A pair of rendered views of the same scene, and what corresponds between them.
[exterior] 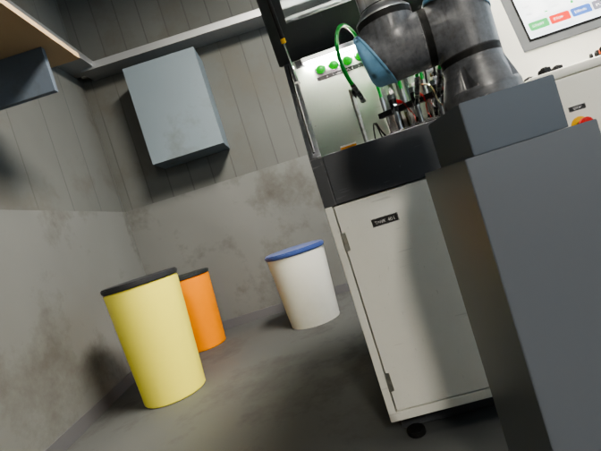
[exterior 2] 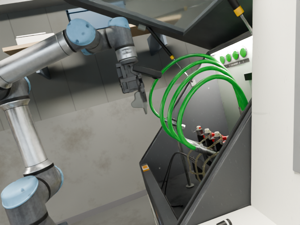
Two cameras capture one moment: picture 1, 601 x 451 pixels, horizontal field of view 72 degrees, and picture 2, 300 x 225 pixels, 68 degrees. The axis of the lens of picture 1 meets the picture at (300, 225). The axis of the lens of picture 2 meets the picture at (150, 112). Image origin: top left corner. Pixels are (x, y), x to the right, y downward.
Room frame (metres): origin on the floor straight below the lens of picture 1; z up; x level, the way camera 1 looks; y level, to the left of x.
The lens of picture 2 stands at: (1.15, -1.28, 1.33)
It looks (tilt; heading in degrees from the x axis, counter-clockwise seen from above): 6 degrees down; 76
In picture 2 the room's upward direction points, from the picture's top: 15 degrees counter-clockwise
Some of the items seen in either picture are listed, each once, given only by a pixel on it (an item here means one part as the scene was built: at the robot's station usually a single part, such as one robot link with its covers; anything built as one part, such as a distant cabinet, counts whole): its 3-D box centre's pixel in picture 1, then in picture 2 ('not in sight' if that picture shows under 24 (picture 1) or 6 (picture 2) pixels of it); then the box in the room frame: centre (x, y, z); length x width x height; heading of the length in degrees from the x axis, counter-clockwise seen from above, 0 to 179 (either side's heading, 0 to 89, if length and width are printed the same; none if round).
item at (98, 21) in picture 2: not in sight; (98, 24); (1.45, 1.07, 2.10); 0.56 x 0.42 x 0.22; 179
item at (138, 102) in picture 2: not in sight; (139, 103); (1.32, -0.46, 1.29); 0.06 x 0.03 x 0.09; 174
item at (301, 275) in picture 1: (304, 284); not in sight; (3.13, 0.10, 0.28); 0.47 x 0.47 x 0.57
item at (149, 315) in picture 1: (157, 336); not in sight; (2.47, 1.02, 0.36); 0.44 x 0.44 x 0.72
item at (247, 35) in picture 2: (360, 41); (240, 39); (1.80, -0.49, 1.43); 0.54 x 0.03 x 0.02; 85
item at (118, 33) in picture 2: not in sight; (120, 34); (1.32, -0.45, 1.55); 0.09 x 0.08 x 0.11; 162
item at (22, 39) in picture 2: not in sight; (38, 43); (0.83, 1.08, 2.03); 0.36 x 0.34 x 0.09; 179
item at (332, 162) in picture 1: (424, 150); (159, 204); (1.30, -0.44, 0.87); 0.62 x 0.04 x 0.16; 85
